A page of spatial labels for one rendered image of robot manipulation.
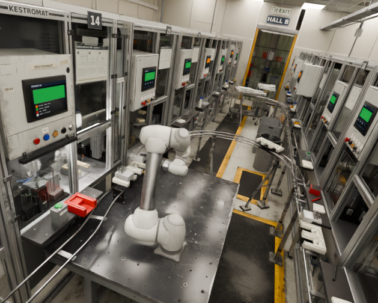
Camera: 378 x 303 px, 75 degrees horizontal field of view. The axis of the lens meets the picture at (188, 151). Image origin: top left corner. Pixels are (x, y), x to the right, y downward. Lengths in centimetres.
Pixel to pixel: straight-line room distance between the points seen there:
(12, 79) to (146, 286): 127
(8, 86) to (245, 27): 887
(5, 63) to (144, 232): 113
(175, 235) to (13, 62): 123
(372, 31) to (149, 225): 925
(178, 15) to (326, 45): 517
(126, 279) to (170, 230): 37
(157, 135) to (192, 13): 880
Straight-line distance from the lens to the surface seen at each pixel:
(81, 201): 177
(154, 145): 154
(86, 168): 209
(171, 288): 165
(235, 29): 974
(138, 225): 164
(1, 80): 129
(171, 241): 167
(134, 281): 167
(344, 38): 982
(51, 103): 145
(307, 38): 966
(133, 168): 223
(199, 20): 1004
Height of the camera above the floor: 204
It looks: 26 degrees down
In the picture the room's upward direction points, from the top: 10 degrees clockwise
